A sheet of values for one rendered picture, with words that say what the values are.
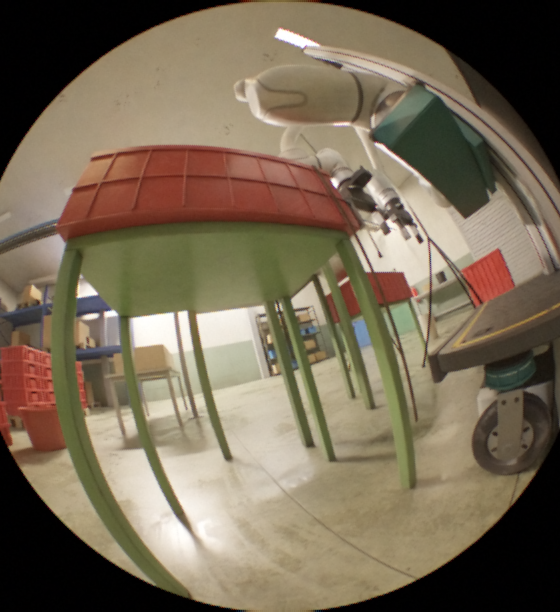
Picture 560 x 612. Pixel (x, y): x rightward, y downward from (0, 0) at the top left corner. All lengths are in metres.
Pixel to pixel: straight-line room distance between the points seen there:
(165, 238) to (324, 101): 0.39
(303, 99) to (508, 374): 0.58
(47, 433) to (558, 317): 2.05
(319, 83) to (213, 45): 3.40
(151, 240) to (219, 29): 3.67
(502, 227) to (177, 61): 7.06
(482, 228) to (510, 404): 5.80
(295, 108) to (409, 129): 0.21
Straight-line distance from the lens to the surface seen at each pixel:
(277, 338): 0.82
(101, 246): 0.35
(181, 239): 0.33
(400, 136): 0.42
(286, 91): 0.45
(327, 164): 0.74
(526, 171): 0.52
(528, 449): 0.51
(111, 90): 4.10
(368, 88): 0.52
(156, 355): 2.00
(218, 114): 3.99
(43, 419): 1.78
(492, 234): 6.07
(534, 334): 0.30
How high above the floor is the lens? 0.39
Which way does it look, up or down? 15 degrees up
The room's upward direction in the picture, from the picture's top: 16 degrees counter-clockwise
